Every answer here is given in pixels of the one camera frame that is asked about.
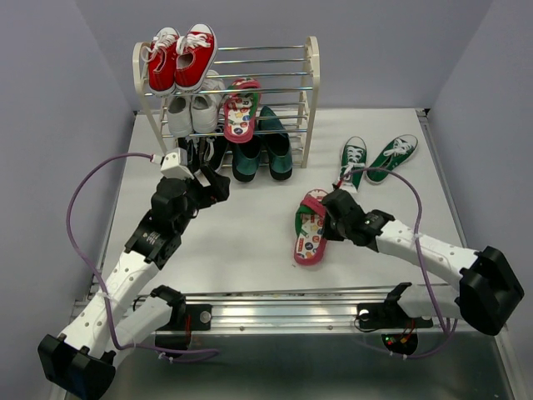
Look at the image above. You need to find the pink patterned sandal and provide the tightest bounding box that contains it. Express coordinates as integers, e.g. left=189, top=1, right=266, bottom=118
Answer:
left=293, top=189, right=327, bottom=266
left=223, top=77, right=262, bottom=144

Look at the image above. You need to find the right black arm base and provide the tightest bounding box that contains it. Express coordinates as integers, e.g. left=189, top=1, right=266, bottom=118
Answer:
left=353, top=282, right=433, bottom=358

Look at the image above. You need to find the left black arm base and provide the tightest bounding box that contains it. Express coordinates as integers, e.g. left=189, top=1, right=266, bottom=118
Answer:
left=132, top=285, right=214, bottom=363

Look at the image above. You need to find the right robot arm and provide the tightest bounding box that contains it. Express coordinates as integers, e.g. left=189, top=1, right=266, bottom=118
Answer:
left=321, top=189, right=524, bottom=336

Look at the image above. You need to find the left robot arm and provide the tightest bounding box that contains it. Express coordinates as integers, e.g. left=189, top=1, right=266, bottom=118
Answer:
left=37, top=166, right=231, bottom=399

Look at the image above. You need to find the right white shoe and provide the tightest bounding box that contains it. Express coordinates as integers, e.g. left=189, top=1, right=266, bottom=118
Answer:
left=191, top=70, right=226, bottom=133

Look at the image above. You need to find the white shoe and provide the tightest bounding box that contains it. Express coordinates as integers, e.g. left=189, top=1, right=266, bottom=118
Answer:
left=167, top=96, right=193, bottom=138
left=191, top=70, right=226, bottom=133

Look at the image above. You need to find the cream shoe rack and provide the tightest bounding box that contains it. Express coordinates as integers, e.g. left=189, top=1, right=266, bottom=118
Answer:
left=132, top=36, right=321, bottom=168

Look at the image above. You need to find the left white shoe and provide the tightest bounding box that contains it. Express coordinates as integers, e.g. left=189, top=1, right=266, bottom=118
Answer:
left=167, top=96, right=193, bottom=138

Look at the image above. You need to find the left black sneaker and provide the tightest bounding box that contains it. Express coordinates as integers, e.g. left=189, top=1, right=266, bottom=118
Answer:
left=177, top=137, right=200, bottom=174

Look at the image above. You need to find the black sneaker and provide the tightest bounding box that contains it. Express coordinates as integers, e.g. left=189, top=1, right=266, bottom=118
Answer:
left=202, top=123, right=228, bottom=173
left=177, top=137, right=200, bottom=174

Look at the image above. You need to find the right black sneaker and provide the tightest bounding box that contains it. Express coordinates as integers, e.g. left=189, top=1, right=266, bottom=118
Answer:
left=202, top=123, right=228, bottom=173

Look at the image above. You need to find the left green canvas sneaker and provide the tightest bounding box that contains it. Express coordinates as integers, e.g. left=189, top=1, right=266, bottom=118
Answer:
left=339, top=136, right=367, bottom=193

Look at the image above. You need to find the green canvas sneaker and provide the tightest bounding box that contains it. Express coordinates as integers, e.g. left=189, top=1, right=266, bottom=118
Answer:
left=366, top=134, right=418, bottom=184
left=339, top=136, right=367, bottom=193

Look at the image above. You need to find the right green canvas sneaker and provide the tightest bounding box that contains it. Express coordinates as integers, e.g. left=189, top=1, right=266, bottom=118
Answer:
left=366, top=134, right=418, bottom=184

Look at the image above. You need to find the right red sneaker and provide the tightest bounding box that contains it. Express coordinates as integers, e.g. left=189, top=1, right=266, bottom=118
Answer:
left=175, top=23, right=217, bottom=93

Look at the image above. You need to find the red sneaker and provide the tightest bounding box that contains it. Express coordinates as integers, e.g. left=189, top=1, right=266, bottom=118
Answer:
left=141, top=27, right=179, bottom=97
left=175, top=23, right=217, bottom=93

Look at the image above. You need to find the left red sneaker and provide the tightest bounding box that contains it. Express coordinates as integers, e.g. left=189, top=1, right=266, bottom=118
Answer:
left=141, top=27, right=179, bottom=97

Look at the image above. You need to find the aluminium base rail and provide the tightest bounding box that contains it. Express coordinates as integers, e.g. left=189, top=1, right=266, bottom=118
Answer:
left=72, top=282, right=510, bottom=334

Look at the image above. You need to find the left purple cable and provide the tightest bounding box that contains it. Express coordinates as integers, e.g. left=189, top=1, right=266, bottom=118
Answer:
left=67, top=152, right=221, bottom=364

